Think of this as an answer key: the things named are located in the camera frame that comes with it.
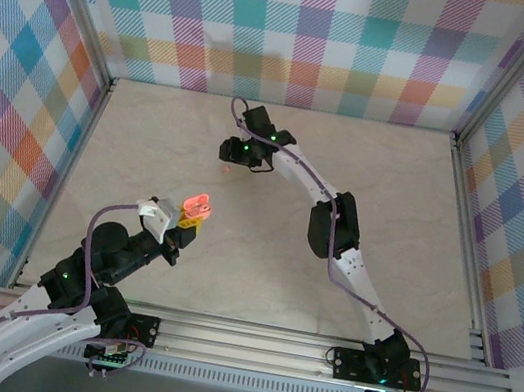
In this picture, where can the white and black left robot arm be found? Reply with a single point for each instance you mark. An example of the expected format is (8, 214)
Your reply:
(38, 344)

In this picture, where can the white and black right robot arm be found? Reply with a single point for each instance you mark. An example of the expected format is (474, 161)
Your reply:
(299, 169)

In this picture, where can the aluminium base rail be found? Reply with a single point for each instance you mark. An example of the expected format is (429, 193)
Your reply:
(246, 345)

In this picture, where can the aluminium side rail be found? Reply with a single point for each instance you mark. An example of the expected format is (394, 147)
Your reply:
(464, 216)
(63, 181)

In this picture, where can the pink earbud charging case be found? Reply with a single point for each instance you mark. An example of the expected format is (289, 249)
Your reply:
(196, 203)

